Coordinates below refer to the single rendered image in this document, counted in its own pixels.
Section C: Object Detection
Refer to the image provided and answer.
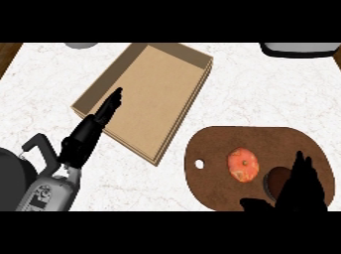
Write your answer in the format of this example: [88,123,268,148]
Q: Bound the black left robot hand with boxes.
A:
[56,86,124,170]

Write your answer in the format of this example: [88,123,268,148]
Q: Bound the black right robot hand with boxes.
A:
[239,150,329,212]

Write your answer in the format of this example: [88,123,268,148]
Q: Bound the brown cupcake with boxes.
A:
[261,166,293,202]

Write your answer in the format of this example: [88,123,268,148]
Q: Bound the brown wooden cutting board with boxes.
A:
[184,125,336,212]

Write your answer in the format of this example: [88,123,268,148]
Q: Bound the tan cardboard box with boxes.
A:
[70,43,215,167]

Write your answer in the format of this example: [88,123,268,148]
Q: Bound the orange round fruit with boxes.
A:
[227,147,259,184]

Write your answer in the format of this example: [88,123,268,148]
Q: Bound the grey round object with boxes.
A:
[63,43,100,51]

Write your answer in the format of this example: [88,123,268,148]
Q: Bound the dark grey pot with handle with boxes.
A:
[0,133,63,212]

